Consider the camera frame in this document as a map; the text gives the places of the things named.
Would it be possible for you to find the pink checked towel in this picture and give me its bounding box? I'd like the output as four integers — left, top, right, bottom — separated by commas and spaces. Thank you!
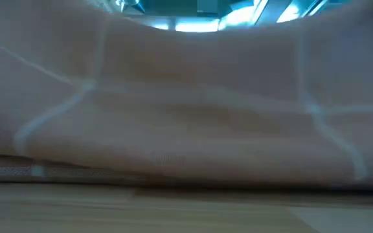
0, 0, 373, 192

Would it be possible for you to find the silver ventilation duct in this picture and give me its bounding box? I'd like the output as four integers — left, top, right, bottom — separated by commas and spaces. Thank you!
256, 0, 326, 26

